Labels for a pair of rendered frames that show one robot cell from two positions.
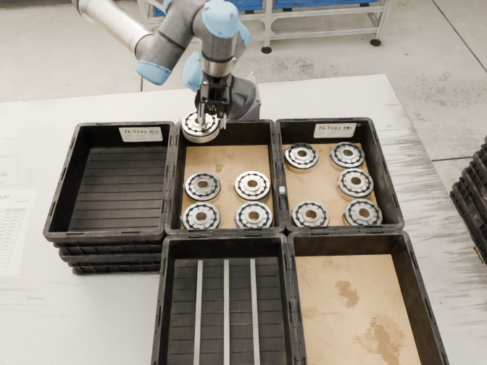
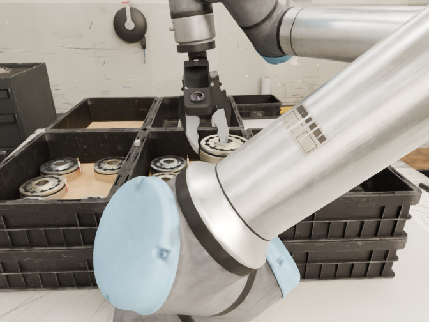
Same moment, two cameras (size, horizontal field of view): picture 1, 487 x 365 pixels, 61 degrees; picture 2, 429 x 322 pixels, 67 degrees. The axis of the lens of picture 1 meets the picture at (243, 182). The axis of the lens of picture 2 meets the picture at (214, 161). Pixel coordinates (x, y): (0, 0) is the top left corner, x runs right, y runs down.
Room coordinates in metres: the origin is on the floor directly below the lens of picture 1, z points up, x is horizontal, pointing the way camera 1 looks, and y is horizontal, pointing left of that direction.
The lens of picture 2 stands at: (1.43, 0.09, 1.25)
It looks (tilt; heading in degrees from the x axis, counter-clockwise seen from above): 25 degrees down; 179
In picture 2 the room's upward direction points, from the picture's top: straight up
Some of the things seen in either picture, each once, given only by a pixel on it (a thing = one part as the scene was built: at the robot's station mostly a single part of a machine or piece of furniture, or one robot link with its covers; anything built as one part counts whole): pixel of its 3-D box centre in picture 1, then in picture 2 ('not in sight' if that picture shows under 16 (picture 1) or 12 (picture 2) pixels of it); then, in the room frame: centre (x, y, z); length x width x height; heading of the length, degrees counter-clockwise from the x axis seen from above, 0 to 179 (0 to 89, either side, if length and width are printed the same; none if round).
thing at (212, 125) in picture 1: (200, 122); (225, 144); (0.82, 0.12, 1.01); 0.10 x 0.10 x 0.01
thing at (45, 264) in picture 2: not in sight; (81, 217); (0.72, -0.25, 0.76); 0.40 x 0.30 x 0.12; 2
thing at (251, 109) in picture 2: not in sight; (252, 125); (-1.15, 0.45, 0.37); 0.40 x 0.30 x 0.45; 97
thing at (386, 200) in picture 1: (330, 182); (73, 181); (0.72, -0.25, 0.87); 0.40 x 0.30 x 0.11; 2
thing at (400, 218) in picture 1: (333, 170); (69, 162); (0.72, -0.25, 0.92); 0.40 x 0.30 x 0.02; 2
